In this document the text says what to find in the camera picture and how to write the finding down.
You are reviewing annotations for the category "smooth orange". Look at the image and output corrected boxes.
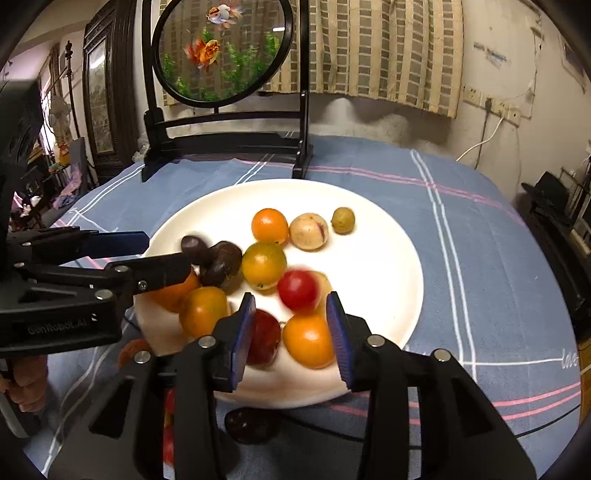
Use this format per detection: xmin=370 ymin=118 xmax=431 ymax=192
xmin=282 ymin=314 xmax=338 ymax=369
xmin=251 ymin=208 xmax=289 ymax=245

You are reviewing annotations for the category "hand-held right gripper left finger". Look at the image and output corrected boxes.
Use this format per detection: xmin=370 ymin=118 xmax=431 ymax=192
xmin=48 ymin=292 xmax=257 ymax=480

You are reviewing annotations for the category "blue striped tablecloth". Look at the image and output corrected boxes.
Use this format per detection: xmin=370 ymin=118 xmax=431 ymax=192
xmin=21 ymin=134 xmax=585 ymax=480

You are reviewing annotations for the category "white power strip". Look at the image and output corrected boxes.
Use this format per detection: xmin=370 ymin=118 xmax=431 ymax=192
xmin=485 ymin=97 xmax=522 ymax=126

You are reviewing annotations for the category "yellow passion fruit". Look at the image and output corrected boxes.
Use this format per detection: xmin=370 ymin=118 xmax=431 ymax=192
xmin=314 ymin=272 xmax=333 ymax=315
xmin=289 ymin=212 xmax=329 ymax=251

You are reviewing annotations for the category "black computer desk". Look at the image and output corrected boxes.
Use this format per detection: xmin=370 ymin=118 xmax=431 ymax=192
xmin=522 ymin=166 xmax=591 ymax=324

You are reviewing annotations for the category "wrinkled dark passion fruit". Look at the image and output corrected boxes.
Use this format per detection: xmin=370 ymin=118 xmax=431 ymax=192
xmin=199 ymin=241 xmax=243 ymax=289

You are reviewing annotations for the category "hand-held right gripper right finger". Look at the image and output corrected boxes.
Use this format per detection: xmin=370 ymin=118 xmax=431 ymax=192
xmin=325 ymin=291 xmax=539 ymax=480

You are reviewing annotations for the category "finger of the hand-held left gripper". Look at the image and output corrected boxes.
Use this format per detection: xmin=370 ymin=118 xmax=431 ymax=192
xmin=7 ymin=226 xmax=151 ymax=260
xmin=14 ymin=251 xmax=192 ymax=305

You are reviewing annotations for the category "person's left hand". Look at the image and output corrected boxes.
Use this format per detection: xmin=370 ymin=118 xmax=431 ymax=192
xmin=0 ymin=354 xmax=50 ymax=412

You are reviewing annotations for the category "blotched dark passion fruit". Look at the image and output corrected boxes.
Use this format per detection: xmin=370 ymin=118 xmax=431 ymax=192
xmin=224 ymin=407 xmax=282 ymax=445

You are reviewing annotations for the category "dark carved wooden cabinet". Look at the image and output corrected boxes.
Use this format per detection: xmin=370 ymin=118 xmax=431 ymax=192
xmin=83 ymin=0 xmax=139 ymax=183

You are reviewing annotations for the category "round goldfish screen black stand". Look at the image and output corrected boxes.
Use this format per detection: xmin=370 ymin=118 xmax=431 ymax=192
xmin=141 ymin=0 xmax=315 ymax=183

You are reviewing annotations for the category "greenish orange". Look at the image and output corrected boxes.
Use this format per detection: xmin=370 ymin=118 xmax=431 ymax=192
xmin=241 ymin=241 xmax=288 ymax=291

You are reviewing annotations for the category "small dark passion fruit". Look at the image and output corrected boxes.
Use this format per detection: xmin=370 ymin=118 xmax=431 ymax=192
xmin=180 ymin=235 xmax=213 ymax=266

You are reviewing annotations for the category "small yellow-green fruit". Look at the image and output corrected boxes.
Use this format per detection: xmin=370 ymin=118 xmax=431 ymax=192
xmin=331 ymin=207 xmax=356 ymax=235

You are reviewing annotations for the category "purple cloth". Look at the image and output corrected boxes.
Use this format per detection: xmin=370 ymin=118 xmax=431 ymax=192
xmin=52 ymin=178 xmax=83 ymax=209

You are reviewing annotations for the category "beige checked curtain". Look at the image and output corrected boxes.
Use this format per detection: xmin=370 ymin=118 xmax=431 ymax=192
xmin=161 ymin=0 xmax=465 ymax=120

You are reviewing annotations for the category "white power cable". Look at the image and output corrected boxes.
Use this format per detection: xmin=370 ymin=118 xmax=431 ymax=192
xmin=456 ymin=111 xmax=507 ymax=162

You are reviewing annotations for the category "dark chair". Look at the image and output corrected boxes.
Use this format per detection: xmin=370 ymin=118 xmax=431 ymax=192
xmin=69 ymin=136 xmax=100 ymax=190

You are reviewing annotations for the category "white oval plate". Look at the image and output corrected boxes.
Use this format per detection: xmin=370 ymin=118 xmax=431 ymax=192
xmin=134 ymin=178 xmax=424 ymax=409

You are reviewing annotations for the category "orange tomato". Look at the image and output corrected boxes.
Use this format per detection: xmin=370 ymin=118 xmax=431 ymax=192
xmin=179 ymin=286 xmax=230 ymax=339

